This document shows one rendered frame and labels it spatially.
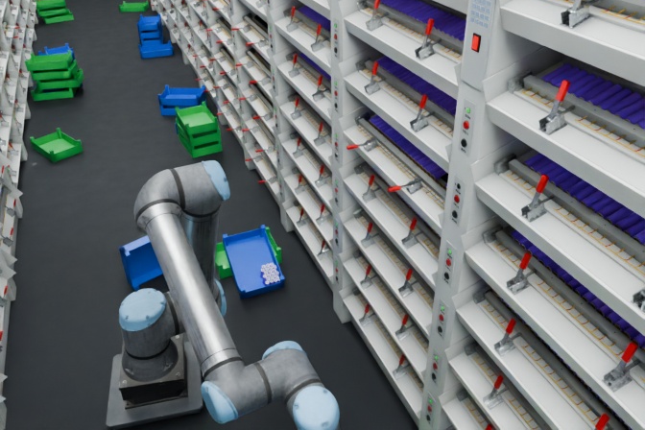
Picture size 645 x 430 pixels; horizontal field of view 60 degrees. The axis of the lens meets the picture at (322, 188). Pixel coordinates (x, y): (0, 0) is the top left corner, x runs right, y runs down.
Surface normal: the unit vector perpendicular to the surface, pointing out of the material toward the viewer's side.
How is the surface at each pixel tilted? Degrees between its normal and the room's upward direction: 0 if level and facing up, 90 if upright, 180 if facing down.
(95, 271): 0
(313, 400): 20
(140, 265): 90
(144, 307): 3
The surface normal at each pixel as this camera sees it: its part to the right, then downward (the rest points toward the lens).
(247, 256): 0.13, -0.61
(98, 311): -0.02, -0.85
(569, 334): -0.32, -0.73
